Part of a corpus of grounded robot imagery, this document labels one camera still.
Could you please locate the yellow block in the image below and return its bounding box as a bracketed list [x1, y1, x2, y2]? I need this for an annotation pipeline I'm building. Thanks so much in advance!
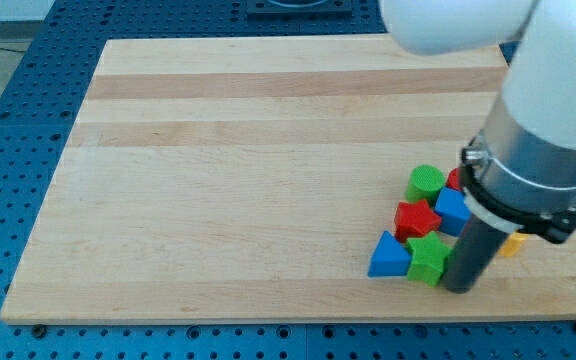
[498, 232, 530, 257]

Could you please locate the blue triangle block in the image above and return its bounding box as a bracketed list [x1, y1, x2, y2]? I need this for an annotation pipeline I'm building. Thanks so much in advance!
[367, 231, 411, 278]

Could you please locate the red block behind arm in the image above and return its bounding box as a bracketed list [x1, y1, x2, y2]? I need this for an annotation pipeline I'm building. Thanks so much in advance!
[446, 168, 462, 192]

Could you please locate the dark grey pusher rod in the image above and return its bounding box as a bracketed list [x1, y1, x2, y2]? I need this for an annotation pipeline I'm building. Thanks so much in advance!
[441, 215, 508, 294]

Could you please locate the blue cube block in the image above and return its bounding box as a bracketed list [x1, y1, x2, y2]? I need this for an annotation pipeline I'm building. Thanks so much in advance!
[434, 187, 471, 237]

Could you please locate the green cylinder block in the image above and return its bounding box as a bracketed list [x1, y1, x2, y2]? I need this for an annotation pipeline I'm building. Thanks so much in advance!
[405, 164, 446, 206]

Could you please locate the red star block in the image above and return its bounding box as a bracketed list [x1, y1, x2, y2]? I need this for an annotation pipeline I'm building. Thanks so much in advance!
[394, 199, 442, 244]

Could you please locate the light wooden board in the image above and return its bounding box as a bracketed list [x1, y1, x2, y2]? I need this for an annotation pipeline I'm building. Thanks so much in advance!
[0, 34, 576, 325]

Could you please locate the green star block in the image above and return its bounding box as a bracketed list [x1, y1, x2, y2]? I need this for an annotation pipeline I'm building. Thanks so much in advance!
[405, 231, 451, 287]

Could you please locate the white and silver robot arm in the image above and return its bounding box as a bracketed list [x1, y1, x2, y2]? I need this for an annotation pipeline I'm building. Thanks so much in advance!
[379, 0, 576, 244]

